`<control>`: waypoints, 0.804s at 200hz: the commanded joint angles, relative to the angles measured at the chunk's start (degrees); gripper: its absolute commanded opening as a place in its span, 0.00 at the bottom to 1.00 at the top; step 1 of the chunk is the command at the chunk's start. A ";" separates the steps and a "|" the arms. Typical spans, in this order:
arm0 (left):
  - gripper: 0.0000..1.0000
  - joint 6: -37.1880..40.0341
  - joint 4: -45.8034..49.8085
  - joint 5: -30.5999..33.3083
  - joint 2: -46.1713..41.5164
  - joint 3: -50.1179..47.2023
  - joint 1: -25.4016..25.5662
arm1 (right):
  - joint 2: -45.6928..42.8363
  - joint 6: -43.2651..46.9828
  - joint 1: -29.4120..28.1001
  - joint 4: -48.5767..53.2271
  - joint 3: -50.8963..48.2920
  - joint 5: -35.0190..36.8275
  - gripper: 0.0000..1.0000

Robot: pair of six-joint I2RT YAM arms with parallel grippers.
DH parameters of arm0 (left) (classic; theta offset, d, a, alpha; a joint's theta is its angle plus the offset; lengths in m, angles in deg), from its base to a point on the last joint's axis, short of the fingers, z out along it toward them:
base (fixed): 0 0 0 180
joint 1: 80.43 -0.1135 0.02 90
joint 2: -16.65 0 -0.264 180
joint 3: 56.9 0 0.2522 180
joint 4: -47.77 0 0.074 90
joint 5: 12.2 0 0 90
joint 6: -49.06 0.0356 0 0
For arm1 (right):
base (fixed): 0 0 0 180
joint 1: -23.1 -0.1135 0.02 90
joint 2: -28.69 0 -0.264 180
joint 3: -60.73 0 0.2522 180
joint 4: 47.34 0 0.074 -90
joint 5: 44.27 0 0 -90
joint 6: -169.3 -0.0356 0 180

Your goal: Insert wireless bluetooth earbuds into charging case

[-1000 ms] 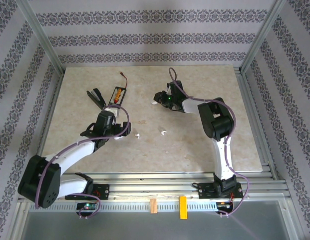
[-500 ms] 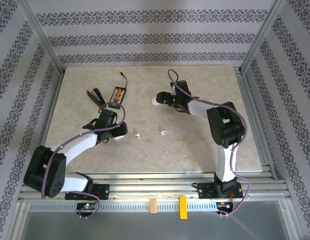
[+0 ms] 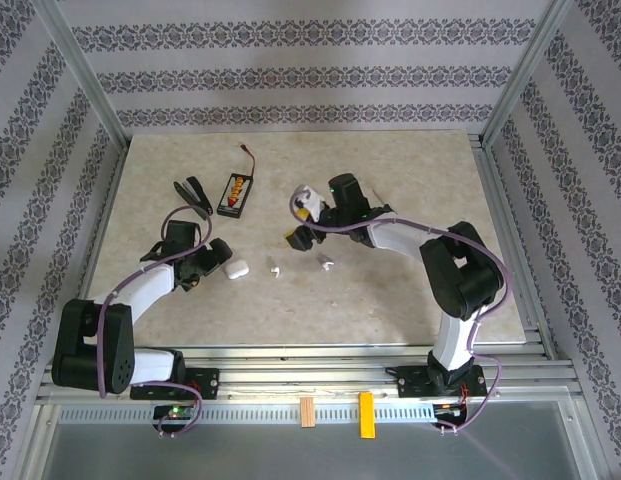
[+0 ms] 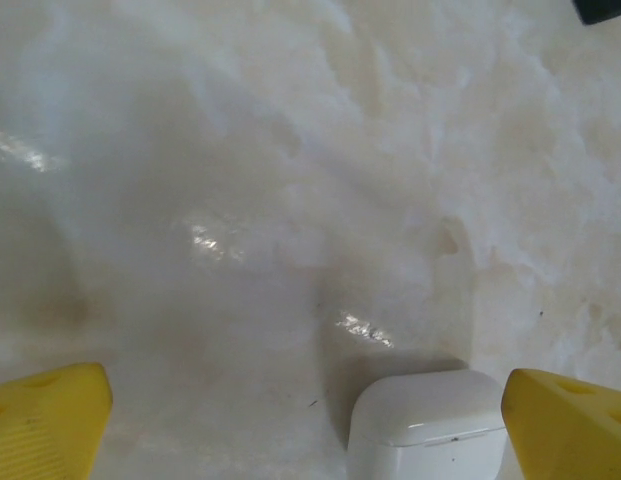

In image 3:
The small wooden block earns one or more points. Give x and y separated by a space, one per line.
307 412

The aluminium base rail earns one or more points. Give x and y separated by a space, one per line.
310 370

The aluminium side rail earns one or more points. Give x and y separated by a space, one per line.
500 200
101 235

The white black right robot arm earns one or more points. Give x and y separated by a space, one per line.
465 270

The small lit circuit board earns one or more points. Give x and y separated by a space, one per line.
447 409
175 412

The yellow plastic block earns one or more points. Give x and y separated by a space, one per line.
367 415

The aluminium frame post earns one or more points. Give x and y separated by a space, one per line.
523 75
88 75

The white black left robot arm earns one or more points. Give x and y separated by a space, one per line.
90 345

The black stapler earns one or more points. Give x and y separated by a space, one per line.
196 189

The black board yellow connectors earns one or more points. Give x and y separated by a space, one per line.
235 194

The white earbud charging case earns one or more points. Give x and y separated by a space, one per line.
237 270

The grey metal panel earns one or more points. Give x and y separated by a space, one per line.
290 455

